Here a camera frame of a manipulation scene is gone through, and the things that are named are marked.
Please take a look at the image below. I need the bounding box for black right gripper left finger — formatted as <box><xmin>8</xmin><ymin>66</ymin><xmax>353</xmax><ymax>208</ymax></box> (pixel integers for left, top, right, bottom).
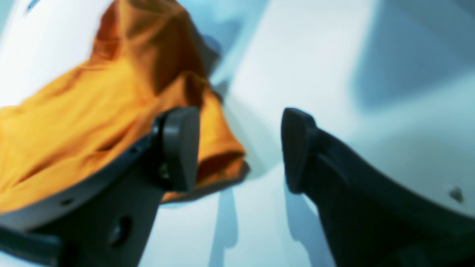
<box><xmin>0</xmin><ymin>107</ymin><xmax>200</xmax><ymax>267</ymax></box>

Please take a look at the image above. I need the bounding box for orange t-shirt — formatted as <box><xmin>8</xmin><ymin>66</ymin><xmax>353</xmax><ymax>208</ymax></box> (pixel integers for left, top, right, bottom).
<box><xmin>0</xmin><ymin>0</ymin><xmax>245</xmax><ymax>213</ymax></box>

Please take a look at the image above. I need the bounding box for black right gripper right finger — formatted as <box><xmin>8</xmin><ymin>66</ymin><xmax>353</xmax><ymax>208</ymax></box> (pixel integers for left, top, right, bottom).
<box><xmin>281</xmin><ymin>108</ymin><xmax>475</xmax><ymax>267</ymax></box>

